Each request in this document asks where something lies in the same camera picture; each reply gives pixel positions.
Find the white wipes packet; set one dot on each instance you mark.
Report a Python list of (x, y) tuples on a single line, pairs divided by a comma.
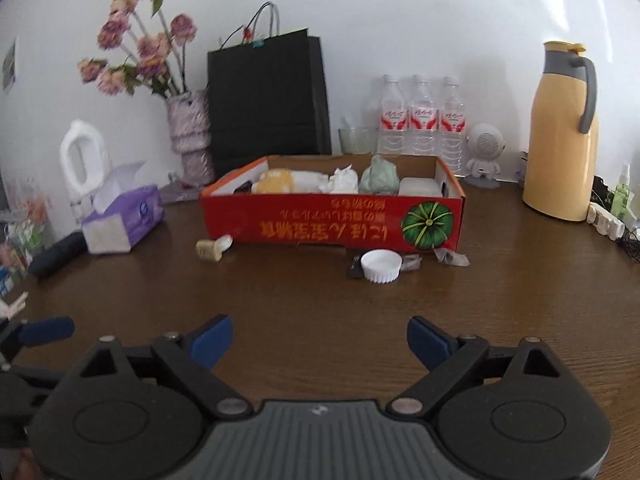
[(419, 186)]

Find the clear wrapper with dark candy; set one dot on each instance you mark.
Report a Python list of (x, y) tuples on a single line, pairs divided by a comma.
[(452, 257)]

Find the crumpled white tissue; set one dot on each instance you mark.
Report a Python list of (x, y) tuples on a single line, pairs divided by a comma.
[(341, 180)]

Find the floral printed packets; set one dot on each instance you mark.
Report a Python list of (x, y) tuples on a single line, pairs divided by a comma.
[(22, 232)]

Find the red cardboard box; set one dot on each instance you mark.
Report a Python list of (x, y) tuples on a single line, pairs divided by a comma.
[(325, 220)]

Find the purple mottled vase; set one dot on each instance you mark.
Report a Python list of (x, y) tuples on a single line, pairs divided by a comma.
[(190, 135)]

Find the small tan eraser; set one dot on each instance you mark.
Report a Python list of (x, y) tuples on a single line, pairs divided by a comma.
[(207, 251)]

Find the small white crumpled paper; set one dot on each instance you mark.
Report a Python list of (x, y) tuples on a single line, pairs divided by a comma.
[(225, 241)]

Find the crumpled green face mask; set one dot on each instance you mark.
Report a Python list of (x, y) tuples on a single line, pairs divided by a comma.
[(380, 175)]

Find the white power strip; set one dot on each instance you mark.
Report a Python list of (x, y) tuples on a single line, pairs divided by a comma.
[(605, 220)]

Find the white robot-shaped speaker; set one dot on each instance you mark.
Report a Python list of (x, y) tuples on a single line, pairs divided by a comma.
[(485, 147)]

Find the yellow thermos jug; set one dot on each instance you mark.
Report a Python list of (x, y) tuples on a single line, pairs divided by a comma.
[(557, 150)]

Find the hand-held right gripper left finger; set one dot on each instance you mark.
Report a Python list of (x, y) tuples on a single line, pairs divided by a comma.
[(212, 341)]

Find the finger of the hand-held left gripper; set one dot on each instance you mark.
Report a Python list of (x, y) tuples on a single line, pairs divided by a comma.
[(47, 331)]

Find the green spray bottle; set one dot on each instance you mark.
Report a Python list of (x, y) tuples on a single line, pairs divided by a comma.
[(620, 195)]

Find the black paper bag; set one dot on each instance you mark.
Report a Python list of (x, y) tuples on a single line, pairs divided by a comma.
[(267, 105)]

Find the dried pink flowers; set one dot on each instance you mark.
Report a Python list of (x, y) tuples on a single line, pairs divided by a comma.
[(147, 47)]

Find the dark oblong object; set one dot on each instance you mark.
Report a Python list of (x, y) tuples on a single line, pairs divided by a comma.
[(57, 255)]

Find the clear drinking glass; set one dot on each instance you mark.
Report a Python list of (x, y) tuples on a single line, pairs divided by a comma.
[(356, 140)]

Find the white detergent jug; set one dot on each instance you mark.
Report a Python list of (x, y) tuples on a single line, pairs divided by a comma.
[(95, 155)]

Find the clear water bottle red label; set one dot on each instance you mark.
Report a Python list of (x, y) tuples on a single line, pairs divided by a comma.
[(392, 120), (424, 120), (454, 122)]

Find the white ribbed bottle cap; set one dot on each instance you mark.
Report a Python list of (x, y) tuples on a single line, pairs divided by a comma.
[(381, 265)]

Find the purple tissue box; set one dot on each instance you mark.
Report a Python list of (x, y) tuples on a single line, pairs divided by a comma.
[(122, 220)]

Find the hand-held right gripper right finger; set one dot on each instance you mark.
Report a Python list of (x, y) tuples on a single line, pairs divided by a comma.
[(427, 344)]

